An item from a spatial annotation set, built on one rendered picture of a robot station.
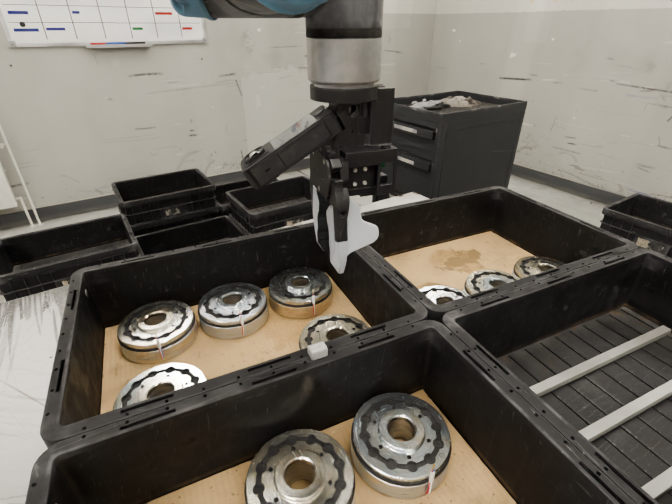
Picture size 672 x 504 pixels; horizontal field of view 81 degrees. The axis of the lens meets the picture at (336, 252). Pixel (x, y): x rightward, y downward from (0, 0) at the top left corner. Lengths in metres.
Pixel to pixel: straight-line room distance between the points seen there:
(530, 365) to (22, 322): 0.95
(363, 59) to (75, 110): 3.05
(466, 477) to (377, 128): 0.37
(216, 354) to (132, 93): 2.93
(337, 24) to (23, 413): 0.72
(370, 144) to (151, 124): 3.05
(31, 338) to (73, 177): 2.56
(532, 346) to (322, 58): 0.48
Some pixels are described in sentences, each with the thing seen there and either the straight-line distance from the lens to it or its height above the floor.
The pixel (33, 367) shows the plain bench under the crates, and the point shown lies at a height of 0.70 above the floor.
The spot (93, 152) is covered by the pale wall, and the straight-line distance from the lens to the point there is 3.43.
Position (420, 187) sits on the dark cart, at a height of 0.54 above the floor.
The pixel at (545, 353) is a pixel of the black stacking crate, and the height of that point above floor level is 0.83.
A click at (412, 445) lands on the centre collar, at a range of 0.44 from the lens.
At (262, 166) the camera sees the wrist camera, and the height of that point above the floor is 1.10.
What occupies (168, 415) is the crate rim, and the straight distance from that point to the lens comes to 0.41.
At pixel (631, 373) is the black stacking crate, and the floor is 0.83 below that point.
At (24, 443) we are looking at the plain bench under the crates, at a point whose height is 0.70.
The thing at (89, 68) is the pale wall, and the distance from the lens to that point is 3.35.
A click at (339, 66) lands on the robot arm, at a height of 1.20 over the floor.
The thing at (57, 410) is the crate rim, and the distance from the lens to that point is 0.45.
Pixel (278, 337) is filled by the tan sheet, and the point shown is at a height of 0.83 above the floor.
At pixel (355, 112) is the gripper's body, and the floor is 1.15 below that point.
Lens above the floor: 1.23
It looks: 30 degrees down
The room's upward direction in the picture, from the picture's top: straight up
